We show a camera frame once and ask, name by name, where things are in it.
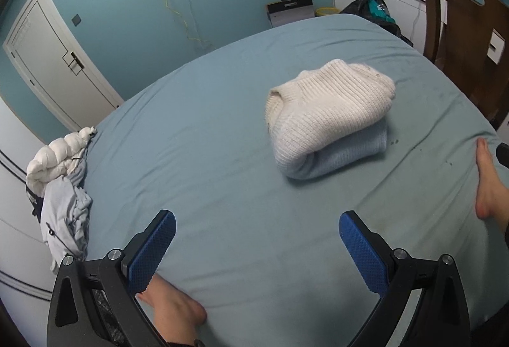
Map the right bare foot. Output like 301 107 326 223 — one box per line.
475 138 508 233

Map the grey wall switch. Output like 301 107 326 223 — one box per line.
72 15 82 26

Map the brown wooden chair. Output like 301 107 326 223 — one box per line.
424 0 508 128

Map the light blue bed sheet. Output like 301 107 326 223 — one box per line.
85 15 508 346

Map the black box by wall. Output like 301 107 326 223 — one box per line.
266 0 315 28

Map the yellow cable on wall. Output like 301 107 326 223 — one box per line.
162 0 216 53

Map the white puffy jacket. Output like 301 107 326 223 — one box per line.
26 127 97 198

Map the white wardrobe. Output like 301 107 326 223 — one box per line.
0 92 60 316

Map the cream knitted sweater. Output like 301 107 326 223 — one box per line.
265 59 396 180

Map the black and teal bag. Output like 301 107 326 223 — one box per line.
341 0 413 46

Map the grey crumpled garment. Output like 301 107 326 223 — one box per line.
40 158 92 274

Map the yellow bin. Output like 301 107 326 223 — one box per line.
316 7 341 17

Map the white door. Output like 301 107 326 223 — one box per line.
3 0 123 131

